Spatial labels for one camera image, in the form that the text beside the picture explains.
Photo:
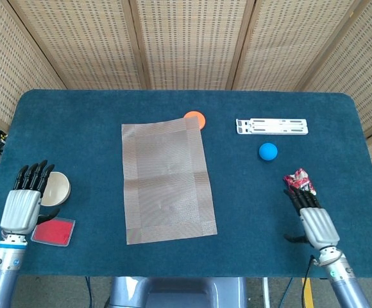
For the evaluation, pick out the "white table leg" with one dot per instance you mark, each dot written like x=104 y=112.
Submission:
x=265 y=293

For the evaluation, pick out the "red snack pouch with spout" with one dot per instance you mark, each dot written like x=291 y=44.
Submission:
x=298 y=179

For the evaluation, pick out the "red pad in clear case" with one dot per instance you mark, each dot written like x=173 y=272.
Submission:
x=53 y=232

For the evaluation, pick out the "blue-grey robot torso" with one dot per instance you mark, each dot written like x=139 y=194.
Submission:
x=179 y=295

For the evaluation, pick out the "white folding stand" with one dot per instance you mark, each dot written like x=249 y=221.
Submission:
x=301 y=126

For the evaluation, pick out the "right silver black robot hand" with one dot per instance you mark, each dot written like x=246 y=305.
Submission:
x=319 y=227

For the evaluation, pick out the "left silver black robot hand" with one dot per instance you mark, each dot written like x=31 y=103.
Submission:
x=20 y=208

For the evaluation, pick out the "cream white bowl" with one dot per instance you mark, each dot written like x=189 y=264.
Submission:
x=57 y=189

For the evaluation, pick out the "dark blue table cloth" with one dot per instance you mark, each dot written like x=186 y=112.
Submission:
x=93 y=144

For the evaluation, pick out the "blue ball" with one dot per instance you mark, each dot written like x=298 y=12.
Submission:
x=267 y=151

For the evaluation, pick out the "woven bamboo folding screen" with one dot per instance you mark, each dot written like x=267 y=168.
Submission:
x=189 y=41

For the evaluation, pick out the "orange disc with hole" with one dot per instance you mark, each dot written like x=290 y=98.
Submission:
x=199 y=117

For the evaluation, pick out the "beige woven placemat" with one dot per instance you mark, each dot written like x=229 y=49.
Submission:
x=166 y=179

